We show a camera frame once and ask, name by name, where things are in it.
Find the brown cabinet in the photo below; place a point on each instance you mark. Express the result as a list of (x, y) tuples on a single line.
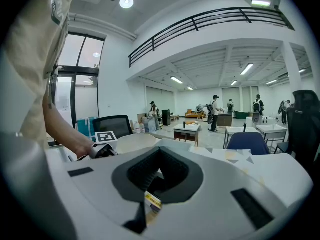
[(224, 120)]

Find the clear water jug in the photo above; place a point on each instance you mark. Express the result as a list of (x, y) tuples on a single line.
[(137, 127)]

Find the blue chair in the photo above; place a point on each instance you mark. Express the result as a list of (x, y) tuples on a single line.
[(246, 142)]

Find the black mesh office chair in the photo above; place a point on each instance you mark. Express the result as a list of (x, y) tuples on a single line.
[(112, 127)]

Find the teal boxes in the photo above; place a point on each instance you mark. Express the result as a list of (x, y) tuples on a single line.
[(85, 127)]

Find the black framed glass door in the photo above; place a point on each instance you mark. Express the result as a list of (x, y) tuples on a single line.
[(75, 71)]

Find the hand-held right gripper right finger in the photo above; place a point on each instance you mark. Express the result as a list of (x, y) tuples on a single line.
[(176, 170)]

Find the round ceiling light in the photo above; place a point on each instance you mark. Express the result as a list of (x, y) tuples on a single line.
[(126, 2)]

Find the cream frying pan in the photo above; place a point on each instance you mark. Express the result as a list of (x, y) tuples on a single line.
[(137, 142)]

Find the person's beige shirt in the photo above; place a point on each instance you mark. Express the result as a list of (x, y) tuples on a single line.
[(32, 59)]

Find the black balcony railing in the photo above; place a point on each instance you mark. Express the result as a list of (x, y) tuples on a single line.
[(200, 24)]

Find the black cabinet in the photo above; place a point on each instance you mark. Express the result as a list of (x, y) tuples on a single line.
[(166, 117)]

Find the orange sofa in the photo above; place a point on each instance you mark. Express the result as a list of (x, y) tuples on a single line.
[(193, 114)]

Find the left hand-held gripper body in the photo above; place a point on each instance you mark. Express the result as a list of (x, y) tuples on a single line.
[(106, 137)]

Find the tall black office chair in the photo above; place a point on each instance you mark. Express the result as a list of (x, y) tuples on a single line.
[(303, 124)]

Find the person's left forearm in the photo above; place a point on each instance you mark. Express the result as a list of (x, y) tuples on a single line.
[(62, 129)]

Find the white metal-legged table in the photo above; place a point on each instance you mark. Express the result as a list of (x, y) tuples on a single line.
[(271, 128), (241, 129)]

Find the long ceiling tube light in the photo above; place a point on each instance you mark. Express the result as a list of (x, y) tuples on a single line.
[(260, 3), (233, 83), (176, 80), (247, 69)]

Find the green bathtub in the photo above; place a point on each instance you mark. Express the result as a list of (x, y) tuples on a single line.
[(241, 115)]

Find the white panel with grey triangles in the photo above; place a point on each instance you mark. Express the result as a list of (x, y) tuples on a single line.
[(262, 169)]

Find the low white table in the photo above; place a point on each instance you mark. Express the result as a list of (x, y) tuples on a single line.
[(187, 130)]

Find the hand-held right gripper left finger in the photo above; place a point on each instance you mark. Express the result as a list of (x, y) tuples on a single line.
[(140, 171)]

